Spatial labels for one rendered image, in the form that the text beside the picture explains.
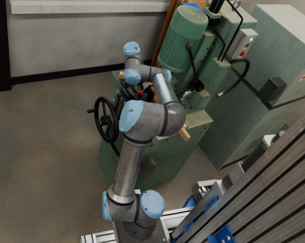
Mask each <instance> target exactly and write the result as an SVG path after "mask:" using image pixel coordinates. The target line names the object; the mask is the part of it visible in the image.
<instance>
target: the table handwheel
mask: <svg viewBox="0 0 305 243"><path fill-rule="evenodd" d="M100 102H102V106H103V113H104V115H103V116H101V118H100V120H99V112H98V110H99V104H100ZM105 103H106V104H107V106H108V107H109V109H110V111H111V114H112V116H109V115H107V114H106V107H105ZM94 108H95V109H96V111H95V112H94V118H95V123H96V126H97V129H98V132H99V134H100V136H101V137H102V138H103V139H104V140H105V141H106V142H107V143H109V144H112V143H115V142H116V141H117V138H118V136H119V120H120V117H119V119H118V116H117V113H116V110H115V108H114V106H113V104H112V103H111V102H110V100H109V99H108V98H106V97H104V96H101V97H99V98H97V100H96V102H95V105H94ZM100 121H101V124H100ZM111 122H114V128H113V126H112V125H111ZM105 125H108V126H109V127H110V128H111V130H112V131H113V132H114V135H113V138H112V139H109V138H108V137H107V136H106V135H105V133H104V131H103V129H102V127H103V126H105Z"/></svg>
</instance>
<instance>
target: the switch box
mask: <svg viewBox="0 0 305 243"><path fill-rule="evenodd" d="M257 36H258V34H257V33H256V32H255V31H254V30H253V29H251V28H249V29H240V30H239V32H238V34H237V35H236V37H235V39H234V40H233V42H232V44H231V46H230V47H229V49H228V51H227V53H226V54H227V55H228V56H229V57H230V58H231V59H239V58H244V56H245V55H246V53H247V52H248V50H249V49H250V47H251V45H252V44H253V42H254V41H255V39H256V38H257ZM250 38H252V41H251V42H248V41H250ZM247 42H248V43H247ZM246 44H249V46H248V47H247V49H243V48H246V47H245V46H246ZM242 52H245V54H244V55H243V56H242V57H239V56H240V54H241V53H242Z"/></svg>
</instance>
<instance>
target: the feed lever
mask: <svg viewBox="0 0 305 243"><path fill-rule="evenodd" d="M185 49H186V50H188V52H189V56H190V60H191V64H192V68H193V72H194V76H195V81H194V82H193V84H192V87H193V88H194V89H195V91H196V92H200V91H202V90H204V86H205V85H204V84H203V83H202V82H201V81H200V80H198V77H197V73H196V69H195V65H194V60H193V56H192V52H191V49H192V44H191V43H187V44H186V45H185Z"/></svg>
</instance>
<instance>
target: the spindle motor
mask: <svg viewBox="0 0 305 243"><path fill-rule="evenodd" d="M207 25H208V17H207V15H206V14H205V13H204V12H202V11H201V10H199V9H197V8H195V7H192V6H188V5H180V6H179V7H177V8H176V10H175V13H174V15H173V18H172V21H171V23H170V26H169V29H168V31H167V34H166V37H165V39H164V42H163V44H162V47H161V50H160V52H159V55H158V63H159V64H160V65H161V66H162V67H163V68H165V69H166V70H169V71H171V72H175V73H181V72H184V71H185V70H186V68H187V66H188V64H189V62H190V56H189V52H188V50H186V49H185V45H186V44H187V43H191V44H192V49H191V52H192V55H193V53H194V51H195V49H196V47H197V45H198V43H199V41H200V39H201V37H202V35H203V33H204V31H205V29H206V27H207Z"/></svg>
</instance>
